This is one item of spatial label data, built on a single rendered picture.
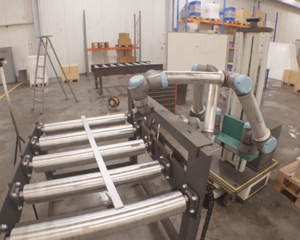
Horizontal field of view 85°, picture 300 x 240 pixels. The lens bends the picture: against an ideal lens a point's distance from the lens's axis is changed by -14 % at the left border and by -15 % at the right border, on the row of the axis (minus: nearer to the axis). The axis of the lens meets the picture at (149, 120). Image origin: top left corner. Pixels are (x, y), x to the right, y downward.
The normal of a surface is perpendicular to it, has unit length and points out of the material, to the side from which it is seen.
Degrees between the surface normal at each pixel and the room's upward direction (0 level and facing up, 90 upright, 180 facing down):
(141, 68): 90
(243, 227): 0
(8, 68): 90
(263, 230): 0
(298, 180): 0
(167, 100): 90
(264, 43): 90
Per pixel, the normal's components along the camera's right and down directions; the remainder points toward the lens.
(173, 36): -0.07, 0.38
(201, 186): -0.94, 0.14
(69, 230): 0.21, -0.53
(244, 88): 0.12, 0.28
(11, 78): 0.34, 0.36
